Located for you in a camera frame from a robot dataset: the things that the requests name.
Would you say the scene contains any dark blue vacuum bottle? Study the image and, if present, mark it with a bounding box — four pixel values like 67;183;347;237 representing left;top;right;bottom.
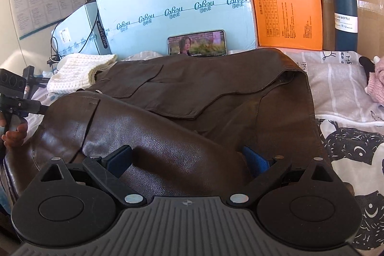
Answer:
326;0;360;52

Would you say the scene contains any white knitted cloth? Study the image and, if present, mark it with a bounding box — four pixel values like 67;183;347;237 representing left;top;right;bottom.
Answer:
47;53;118;94

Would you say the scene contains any person's left hand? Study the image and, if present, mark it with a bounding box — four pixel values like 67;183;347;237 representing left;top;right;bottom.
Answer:
0;112;29;151

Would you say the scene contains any printed white grey blanket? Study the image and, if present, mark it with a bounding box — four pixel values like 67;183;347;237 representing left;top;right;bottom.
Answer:
28;48;384;251

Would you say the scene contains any pink knitted plush toy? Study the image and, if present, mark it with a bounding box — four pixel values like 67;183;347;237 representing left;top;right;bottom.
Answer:
358;55;384;107

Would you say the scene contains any brown leather jacket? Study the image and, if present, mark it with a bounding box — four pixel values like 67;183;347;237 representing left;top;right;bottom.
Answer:
2;47;355;206

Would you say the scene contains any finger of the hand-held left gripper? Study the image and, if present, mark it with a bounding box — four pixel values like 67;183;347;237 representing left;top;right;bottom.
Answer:
11;98;49;116
22;65;51;85

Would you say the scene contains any wall poster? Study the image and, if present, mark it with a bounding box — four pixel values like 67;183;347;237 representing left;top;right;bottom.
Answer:
9;0;81;41

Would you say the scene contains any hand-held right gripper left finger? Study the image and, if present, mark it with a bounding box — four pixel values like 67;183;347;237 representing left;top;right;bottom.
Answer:
40;144;145;205

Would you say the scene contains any orange cardboard box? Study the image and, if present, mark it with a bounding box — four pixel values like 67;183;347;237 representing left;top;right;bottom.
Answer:
243;0;325;52

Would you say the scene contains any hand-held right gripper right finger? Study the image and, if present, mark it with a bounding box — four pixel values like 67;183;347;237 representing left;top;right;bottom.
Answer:
226;146;334;206

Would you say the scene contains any small light blue cardboard box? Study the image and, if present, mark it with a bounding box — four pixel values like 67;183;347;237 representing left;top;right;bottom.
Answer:
50;2;104;59

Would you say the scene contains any smartphone with lit screen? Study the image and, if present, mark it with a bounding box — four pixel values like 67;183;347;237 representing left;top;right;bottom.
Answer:
167;29;226;58

